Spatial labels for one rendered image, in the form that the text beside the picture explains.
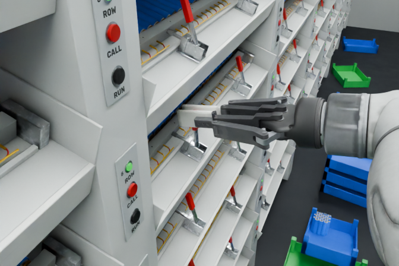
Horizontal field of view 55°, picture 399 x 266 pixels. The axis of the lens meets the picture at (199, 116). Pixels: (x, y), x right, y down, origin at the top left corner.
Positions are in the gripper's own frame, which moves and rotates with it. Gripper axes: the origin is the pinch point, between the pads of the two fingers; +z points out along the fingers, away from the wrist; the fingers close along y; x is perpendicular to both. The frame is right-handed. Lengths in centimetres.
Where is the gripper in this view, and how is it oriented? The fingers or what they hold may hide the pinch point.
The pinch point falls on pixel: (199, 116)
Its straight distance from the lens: 64.3
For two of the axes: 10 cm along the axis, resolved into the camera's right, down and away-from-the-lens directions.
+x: -1.6, -8.8, -4.4
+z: -9.0, -0.5, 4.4
